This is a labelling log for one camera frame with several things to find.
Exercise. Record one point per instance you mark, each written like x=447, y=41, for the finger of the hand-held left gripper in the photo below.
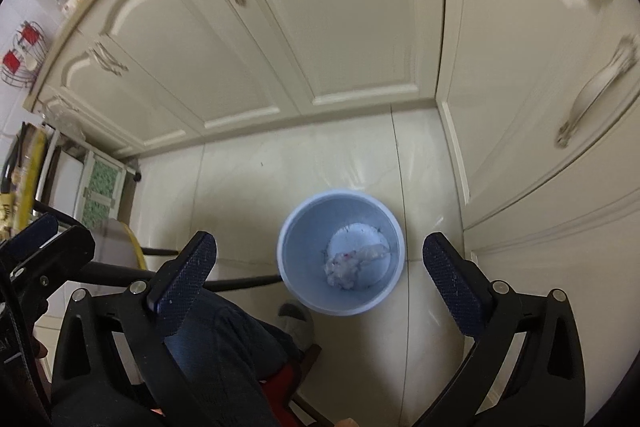
x=37, y=228
x=65, y=251

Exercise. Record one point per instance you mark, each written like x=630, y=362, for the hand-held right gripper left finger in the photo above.
x=186, y=282

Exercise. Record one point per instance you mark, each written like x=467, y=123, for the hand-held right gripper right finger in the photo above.
x=452, y=287

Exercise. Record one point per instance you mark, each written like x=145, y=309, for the blue plastic bin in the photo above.
x=310, y=257

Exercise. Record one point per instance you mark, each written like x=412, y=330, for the person's right hand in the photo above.
x=347, y=423

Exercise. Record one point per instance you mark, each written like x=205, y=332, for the yellow-rimmed grey stool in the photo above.
x=117, y=242

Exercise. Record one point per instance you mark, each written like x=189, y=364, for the white kitchen trolley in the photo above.
x=102, y=192

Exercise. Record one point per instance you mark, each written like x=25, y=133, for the person's blue jeans leg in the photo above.
x=225, y=347

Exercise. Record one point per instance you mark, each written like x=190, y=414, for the crumpled white tissue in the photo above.
x=345, y=269

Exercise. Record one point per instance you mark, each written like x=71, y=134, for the grey slipper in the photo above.
x=297, y=327

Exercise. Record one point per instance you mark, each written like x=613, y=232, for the red stool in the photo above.
x=280, y=382

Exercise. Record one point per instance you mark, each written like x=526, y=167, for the cream cabinet door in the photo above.
x=200, y=47
x=340, y=7
x=145, y=112
x=525, y=32

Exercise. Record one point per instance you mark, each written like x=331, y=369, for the red utensil holder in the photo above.
x=30, y=34
x=11, y=59

